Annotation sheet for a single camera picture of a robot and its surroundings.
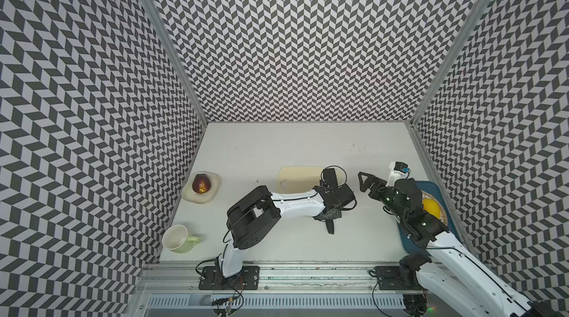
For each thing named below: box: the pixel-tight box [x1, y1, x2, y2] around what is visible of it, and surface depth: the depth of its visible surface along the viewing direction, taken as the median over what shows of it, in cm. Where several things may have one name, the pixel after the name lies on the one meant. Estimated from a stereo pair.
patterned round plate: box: [420, 189, 449, 227], surface depth 86 cm
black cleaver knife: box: [325, 219, 335, 235], surface depth 86 cm
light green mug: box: [161, 224, 201, 254], surface depth 75 cm
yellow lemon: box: [422, 197, 441, 220], surface depth 85 cm
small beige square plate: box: [181, 171, 221, 205], surface depth 93 cm
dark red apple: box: [191, 173, 212, 195], surface depth 92 cm
